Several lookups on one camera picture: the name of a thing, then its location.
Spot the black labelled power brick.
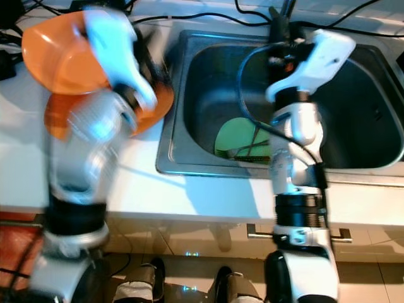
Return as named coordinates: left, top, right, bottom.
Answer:
left=0, top=49, right=16, bottom=80

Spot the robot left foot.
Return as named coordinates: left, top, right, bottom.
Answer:
left=114, top=262, right=165, bottom=303

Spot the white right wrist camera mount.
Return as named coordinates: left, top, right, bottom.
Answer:
left=266, top=28, right=356, bottom=105

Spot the stainless steel sink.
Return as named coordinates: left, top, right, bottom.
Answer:
left=156, top=30, right=404, bottom=177

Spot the dark metal faucet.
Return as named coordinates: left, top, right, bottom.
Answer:
left=268, top=0, right=296, bottom=32

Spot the orange plastic bowl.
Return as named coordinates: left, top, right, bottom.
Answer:
left=22, top=16, right=121, bottom=95

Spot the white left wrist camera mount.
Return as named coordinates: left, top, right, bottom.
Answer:
left=85, top=8, right=158, bottom=111

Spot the beige base cabinet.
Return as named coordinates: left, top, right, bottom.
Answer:
left=0, top=213, right=404, bottom=269

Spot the silver drawer handle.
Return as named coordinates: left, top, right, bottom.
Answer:
left=246, top=225, right=352, bottom=244

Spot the thin black counter cable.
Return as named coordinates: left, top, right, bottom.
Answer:
left=161, top=11, right=272, bottom=27

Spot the dark metal spoon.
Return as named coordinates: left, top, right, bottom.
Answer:
left=218, top=139, right=271, bottom=157

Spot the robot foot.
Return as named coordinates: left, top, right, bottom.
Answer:
left=218, top=268, right=263, bottom=303
left=114, top=262, right=165, bottom=303

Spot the orange plastic plate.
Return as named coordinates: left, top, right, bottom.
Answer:
left=45, top=85, right=174, bottom=140

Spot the green plate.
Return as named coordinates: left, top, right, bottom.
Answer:
left=213, top=117, right=275, bottom=160

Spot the black electronics box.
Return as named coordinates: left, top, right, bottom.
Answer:
left=0, top=0, right=15, bottom=26

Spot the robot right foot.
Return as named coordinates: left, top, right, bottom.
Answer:
left=218, top=268, right=263, bottom=303

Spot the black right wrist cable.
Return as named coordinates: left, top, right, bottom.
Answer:
left=235, top=42, right=330, bottom=190

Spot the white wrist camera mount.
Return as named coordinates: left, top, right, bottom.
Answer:
left=266, top=28, right=356, bottom=105
left=85, top=8, right=158, bottom=111

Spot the red plastic bag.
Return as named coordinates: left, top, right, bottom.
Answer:
left=0, top=215, right=51, bottom=291

